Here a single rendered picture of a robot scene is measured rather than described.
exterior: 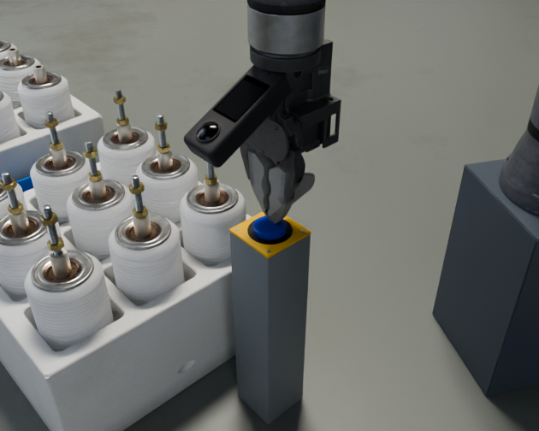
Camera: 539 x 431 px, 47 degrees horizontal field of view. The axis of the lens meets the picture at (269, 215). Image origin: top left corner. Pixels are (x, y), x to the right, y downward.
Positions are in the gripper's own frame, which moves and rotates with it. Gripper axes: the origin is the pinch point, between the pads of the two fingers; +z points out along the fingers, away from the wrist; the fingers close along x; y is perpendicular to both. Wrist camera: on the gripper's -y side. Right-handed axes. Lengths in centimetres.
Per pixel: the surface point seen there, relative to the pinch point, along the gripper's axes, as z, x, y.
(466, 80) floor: 33, 44, 118
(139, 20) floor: 33, 152, 75
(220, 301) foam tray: 20.1, 9.5, -1.0
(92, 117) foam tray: 16, 64, 10
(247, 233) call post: 2.2, 1.2, -2.4
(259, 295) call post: 9.2, -2.0, -3.4
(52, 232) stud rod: 2.0, 16.7, -19.4
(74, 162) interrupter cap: 8.3, 39.3, -5.9
